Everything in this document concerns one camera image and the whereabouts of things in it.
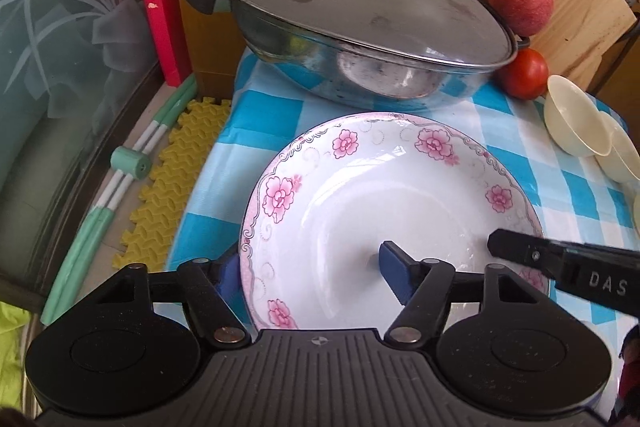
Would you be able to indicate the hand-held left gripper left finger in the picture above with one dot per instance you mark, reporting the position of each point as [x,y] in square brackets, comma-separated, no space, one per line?
[229,274]

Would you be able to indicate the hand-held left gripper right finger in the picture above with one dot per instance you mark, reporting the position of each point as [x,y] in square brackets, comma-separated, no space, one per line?
[395,269]

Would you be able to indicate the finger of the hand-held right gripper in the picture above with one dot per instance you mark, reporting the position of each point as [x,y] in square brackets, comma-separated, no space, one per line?
[520,249]

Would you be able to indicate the white pink floral plate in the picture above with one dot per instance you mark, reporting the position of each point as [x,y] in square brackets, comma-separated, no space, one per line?
[350,207]

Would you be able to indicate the cream plastic bowl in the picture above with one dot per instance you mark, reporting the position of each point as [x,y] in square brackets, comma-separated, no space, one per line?
[575,117]
[625,152]

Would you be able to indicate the blue white checkered tablecloth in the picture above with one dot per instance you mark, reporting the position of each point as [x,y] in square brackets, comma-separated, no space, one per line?
[565,197]

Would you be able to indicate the yellow foam mat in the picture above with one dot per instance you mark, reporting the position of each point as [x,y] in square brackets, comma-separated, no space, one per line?
[165,187]

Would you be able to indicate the green white hoop tube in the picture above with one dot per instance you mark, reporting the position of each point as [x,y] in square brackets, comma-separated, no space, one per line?
[85,242]

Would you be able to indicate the red tomato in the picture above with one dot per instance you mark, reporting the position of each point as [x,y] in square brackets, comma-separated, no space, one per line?
[525,74]

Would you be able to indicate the steel cooking pot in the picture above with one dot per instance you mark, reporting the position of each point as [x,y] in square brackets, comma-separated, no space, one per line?
[300,72]

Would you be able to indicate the lime green cloth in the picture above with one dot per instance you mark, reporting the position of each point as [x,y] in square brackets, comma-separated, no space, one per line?
[11,347]

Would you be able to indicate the wooden knife block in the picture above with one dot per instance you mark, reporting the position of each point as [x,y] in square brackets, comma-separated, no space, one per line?
[585,17]

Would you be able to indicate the frosted glass door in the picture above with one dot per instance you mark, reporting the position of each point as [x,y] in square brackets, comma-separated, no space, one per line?
[60,57]

